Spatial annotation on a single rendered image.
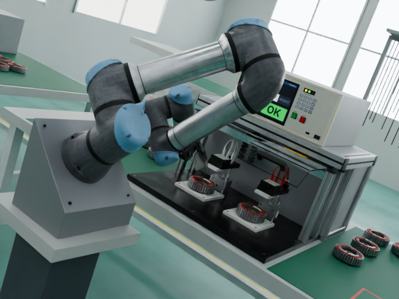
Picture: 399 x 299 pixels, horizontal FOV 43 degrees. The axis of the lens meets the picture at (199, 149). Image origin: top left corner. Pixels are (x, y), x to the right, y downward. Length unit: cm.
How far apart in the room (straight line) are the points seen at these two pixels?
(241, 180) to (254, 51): 92
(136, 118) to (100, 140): 11
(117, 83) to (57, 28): 571
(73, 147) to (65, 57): 588
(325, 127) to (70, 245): 102
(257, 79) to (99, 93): 42
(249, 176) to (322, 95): 50
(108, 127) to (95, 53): 628
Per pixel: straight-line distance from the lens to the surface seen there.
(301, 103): 194
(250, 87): 136
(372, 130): 834
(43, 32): 694
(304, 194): 207
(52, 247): 134
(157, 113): 156
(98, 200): 144
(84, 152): 138
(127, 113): 131
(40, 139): 141
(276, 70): 137
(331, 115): 189
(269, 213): 200
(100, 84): 137
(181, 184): 198
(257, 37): 140
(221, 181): 209
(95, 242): 142
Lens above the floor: 139
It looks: 13 degrees down
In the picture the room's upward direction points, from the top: 19 degrees clockwise
